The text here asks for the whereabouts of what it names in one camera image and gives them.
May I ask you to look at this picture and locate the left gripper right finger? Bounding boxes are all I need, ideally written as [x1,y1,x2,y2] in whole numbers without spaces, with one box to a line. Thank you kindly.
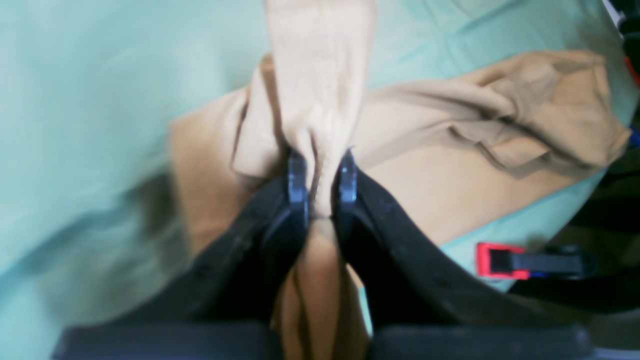
[333,151,594,360]

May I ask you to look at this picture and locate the tan T-shirt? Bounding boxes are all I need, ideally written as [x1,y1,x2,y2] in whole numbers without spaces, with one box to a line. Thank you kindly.
[167,0,631,360]

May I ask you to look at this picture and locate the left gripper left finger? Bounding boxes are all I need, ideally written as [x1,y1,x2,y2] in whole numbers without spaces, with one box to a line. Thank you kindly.
[52,152,309,360]

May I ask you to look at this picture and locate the blue clamp with orange pad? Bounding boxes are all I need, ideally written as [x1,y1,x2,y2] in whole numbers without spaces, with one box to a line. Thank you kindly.
[475,243,599,281]

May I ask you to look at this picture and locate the green table cloth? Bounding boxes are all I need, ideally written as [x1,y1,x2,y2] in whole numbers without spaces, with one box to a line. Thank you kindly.
[0,0,639,360]

